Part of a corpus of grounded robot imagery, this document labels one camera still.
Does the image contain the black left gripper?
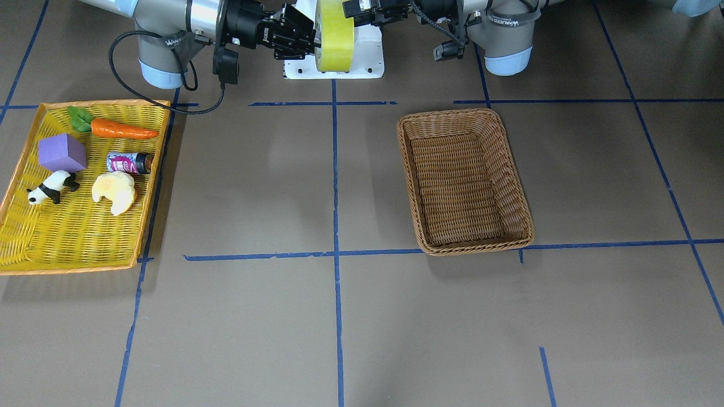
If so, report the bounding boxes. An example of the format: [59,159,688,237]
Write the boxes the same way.
[342,1,465,26]

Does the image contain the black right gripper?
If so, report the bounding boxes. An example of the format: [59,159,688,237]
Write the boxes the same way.
[218,1,315,61]

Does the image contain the yellow tape roll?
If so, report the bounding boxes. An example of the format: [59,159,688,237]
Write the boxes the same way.
[315,1,355,72]

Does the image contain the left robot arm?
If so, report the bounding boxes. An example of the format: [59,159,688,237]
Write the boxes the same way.
[342,1,565,76]

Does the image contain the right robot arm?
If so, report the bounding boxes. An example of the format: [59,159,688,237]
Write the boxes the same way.
[90,1,321,89]

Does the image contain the brown wicker basket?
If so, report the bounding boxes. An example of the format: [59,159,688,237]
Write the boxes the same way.
[396,108,535,257]

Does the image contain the yellow woven basket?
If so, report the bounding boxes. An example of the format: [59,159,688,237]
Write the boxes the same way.
[1,99,170,275]

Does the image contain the small drink can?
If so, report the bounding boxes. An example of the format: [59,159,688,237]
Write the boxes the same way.
[106,151,154,175]

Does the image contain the toy carrot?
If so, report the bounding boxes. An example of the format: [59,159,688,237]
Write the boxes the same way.
[66,106,160,140]

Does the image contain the toy bread croissant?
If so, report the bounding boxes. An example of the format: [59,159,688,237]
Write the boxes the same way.
[91,171,136,217]

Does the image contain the purple foam block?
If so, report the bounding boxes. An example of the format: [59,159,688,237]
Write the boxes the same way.
[38,132,87,172]

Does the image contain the toy panda figure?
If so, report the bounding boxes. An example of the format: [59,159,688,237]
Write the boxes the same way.
[27,170,80,206]

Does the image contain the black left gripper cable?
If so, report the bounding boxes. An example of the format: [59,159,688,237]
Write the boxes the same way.
[410,0,470,49]

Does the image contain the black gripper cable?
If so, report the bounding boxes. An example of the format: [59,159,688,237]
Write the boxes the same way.
[410,0,470,49]
[109,29,227,115]

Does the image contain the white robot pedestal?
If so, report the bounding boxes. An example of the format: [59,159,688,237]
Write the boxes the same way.
[284,1,385,80]

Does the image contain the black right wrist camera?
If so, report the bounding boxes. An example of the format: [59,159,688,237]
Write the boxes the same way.
[212,46,239,85]

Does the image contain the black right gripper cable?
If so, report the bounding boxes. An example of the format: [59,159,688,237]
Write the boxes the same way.
[109,29,227,115]

